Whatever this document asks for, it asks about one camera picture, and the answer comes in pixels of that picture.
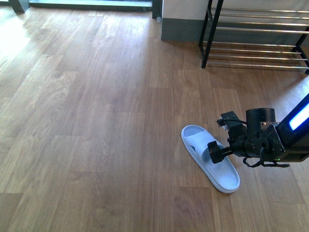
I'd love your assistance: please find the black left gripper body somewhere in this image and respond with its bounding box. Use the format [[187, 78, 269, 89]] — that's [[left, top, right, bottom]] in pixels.
[[228, 127, 260, 158]]

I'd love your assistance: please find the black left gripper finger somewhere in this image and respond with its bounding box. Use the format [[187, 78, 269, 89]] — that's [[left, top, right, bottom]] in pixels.
[[208, 141, 233, 164]]

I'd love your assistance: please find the light blue slipper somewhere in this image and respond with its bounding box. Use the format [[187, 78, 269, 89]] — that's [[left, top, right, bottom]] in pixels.
[[181, 125, 240, 193]]

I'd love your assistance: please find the black metal shoe rack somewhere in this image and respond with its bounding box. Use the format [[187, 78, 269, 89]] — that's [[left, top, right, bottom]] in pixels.
[[198, 0, 309, 74]]

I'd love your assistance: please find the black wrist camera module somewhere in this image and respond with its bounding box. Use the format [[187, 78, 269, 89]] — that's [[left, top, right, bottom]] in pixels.
[[216, 111, 247, 130]]

